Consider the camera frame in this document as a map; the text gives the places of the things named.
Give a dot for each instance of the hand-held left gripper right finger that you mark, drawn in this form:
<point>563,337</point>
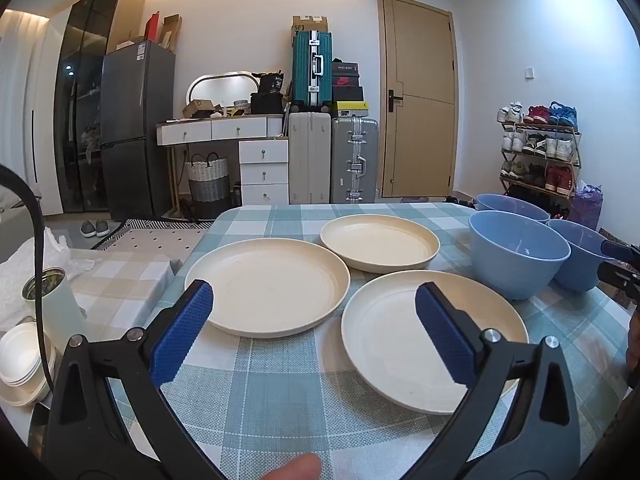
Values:
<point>445,332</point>

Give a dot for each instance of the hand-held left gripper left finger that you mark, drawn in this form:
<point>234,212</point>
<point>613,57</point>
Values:
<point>182,332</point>

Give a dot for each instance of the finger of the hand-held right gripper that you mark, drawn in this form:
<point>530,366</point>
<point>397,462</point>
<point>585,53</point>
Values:
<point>625,280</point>
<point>611,250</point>

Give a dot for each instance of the blue bowl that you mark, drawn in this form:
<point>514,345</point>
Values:
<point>515,265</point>
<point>580,265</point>
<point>510,205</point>

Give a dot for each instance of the cream round plate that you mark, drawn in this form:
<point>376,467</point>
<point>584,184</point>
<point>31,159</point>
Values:
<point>377,242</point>
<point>390,340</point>
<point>270,285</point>

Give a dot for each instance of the stack of small white bowls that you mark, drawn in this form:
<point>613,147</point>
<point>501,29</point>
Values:
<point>20,355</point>

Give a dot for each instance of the person's left hand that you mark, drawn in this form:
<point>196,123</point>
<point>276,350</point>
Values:
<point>300,469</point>

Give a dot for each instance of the purple bag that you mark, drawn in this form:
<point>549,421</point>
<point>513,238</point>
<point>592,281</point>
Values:
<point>586,207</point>

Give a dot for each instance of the beige checkered cloth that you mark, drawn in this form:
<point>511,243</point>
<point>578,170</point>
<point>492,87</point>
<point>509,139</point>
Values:
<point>125,285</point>

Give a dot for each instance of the shoe rack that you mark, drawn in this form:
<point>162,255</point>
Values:
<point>575,160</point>

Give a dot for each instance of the black white patterned rug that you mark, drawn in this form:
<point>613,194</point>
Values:
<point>160,232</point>

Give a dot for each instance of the white thermos cup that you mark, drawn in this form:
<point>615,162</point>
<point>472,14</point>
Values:
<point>60,310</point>

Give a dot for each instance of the rows of racked shoes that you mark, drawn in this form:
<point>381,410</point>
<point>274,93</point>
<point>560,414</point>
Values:
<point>540,145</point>

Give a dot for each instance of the teal checkered tablecloth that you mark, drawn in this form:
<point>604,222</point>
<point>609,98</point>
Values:
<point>285,410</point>

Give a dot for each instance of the scattered sneakers group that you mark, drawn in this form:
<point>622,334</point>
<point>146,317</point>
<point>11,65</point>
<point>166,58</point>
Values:
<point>457,201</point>

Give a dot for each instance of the grey slipper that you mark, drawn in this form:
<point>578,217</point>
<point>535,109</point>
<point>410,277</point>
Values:
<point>88,228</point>
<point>102,227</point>

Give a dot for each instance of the dark bottle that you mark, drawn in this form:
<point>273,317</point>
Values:
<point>236,196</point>

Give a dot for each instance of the woven laundry basket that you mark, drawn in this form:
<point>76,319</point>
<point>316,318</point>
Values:
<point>207,185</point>

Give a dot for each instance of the white plastic sheet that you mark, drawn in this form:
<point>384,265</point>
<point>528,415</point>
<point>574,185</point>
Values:
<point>17,285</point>

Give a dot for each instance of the white vanity desk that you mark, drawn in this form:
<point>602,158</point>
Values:
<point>262,170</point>

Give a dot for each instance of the silver suitcase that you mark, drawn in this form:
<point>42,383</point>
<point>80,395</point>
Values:
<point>354,160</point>

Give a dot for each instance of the grey refrigerator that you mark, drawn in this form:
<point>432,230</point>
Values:
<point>135,135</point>

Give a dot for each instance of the beige suitcase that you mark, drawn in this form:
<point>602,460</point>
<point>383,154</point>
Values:
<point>310,160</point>

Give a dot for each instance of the wooden door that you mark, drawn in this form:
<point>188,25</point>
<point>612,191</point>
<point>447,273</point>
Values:
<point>425,110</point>

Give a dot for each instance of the small cardboard box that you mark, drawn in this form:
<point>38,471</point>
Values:
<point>197,109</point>

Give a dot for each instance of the small white slatted basket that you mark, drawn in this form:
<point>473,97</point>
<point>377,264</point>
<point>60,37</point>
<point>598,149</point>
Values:
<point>241,108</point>

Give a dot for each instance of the yellow black shoe box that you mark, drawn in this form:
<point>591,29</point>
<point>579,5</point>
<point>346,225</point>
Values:
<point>350,108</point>

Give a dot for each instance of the black glass cabinet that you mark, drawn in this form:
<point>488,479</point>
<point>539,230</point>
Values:
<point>82,110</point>

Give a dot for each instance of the arched vanity mirror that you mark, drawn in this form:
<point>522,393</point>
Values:
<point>220,87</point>

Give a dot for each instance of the black bag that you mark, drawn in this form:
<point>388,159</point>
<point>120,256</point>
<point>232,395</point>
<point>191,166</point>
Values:
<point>267,97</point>

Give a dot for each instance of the white wardrobe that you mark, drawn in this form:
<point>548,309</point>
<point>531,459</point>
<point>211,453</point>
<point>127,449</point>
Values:
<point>47,110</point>

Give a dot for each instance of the red logo shoe box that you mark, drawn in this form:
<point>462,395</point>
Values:
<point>346,81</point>

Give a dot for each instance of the teal suitcase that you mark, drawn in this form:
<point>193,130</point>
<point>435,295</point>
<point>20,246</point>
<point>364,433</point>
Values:
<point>311,70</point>

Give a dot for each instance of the flat cardboard box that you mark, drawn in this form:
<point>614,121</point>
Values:
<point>171,32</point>

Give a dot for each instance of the red flat box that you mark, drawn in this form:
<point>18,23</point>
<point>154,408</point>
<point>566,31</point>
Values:
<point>152,27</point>

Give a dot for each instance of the printed cardboard box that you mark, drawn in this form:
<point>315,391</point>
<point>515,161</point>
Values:
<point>310,23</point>

